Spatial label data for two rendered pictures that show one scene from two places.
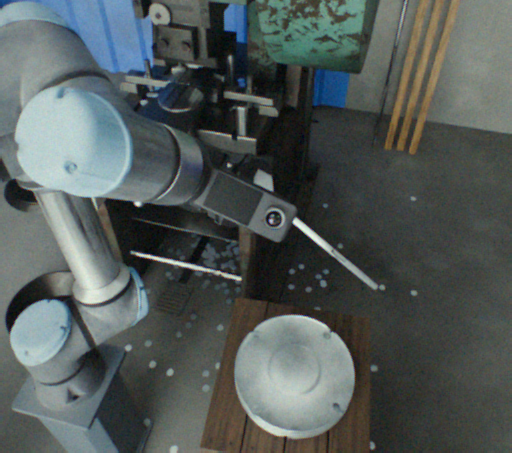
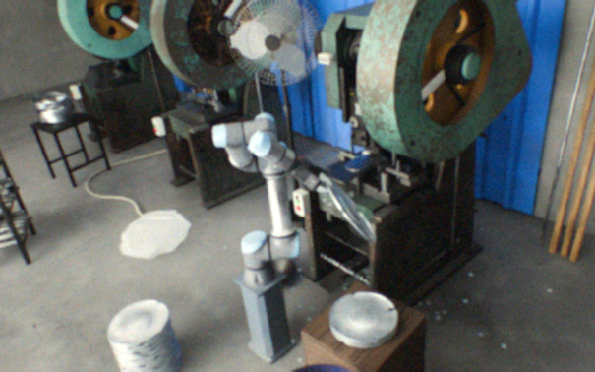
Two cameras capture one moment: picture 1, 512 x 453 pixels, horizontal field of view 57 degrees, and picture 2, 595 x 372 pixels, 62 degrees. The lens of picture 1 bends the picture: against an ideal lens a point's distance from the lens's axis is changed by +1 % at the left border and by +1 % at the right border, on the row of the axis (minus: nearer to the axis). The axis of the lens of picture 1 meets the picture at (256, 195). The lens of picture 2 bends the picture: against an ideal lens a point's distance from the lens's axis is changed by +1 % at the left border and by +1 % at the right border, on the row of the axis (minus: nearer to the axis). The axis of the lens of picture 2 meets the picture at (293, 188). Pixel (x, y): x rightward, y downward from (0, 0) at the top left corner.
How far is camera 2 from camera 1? 1.29 m
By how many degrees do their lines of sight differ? 33
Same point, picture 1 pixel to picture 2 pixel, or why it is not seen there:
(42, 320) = (255, 236)
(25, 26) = (262, 118)
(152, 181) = (274, 157)
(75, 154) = (257, 144)
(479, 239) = (590, 334)
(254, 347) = (349, 300)
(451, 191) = (590, 295)
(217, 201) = (298, 173)
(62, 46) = (267, 124)
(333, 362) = (386, 321)
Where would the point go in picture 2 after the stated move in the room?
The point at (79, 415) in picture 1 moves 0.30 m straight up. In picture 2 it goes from (257, 290) to (247, 236)
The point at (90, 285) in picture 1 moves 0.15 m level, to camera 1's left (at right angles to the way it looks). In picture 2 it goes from (276, 227) to (250, 219)
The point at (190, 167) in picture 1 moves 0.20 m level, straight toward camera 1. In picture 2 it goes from (288, 158) to (263, 187)
